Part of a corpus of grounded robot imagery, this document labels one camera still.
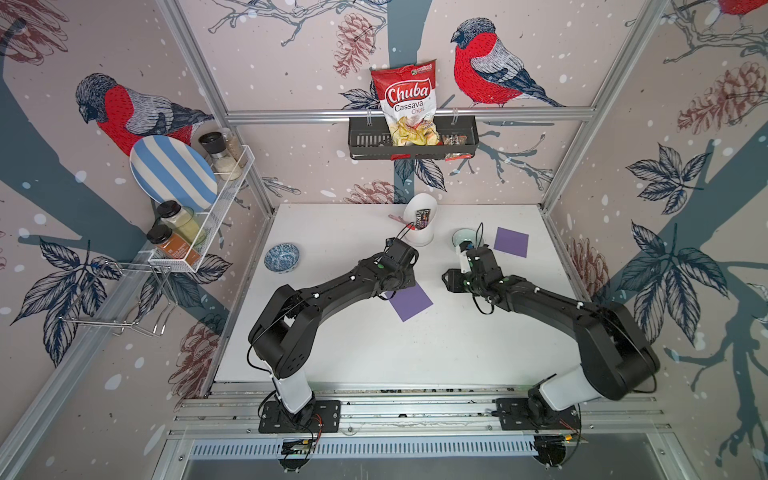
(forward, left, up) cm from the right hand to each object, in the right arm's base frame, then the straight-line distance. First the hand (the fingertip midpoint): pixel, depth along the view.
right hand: (447, 274), depth 92 cm
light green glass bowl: (+18, -7, -2) cm, 19 cm away
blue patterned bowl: (+8, +57, -5) cm, 58 cm away
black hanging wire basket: (+34, +25, +27) cm, 50 cm away
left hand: (-1, +11, +3) cm, 11 cm away
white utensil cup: (+26, +8, +7) cm, 28 cm away
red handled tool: (+18, +15, +5) cm, 24 cm away
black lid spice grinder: (+16, +66, +29) cm, 74 cm away
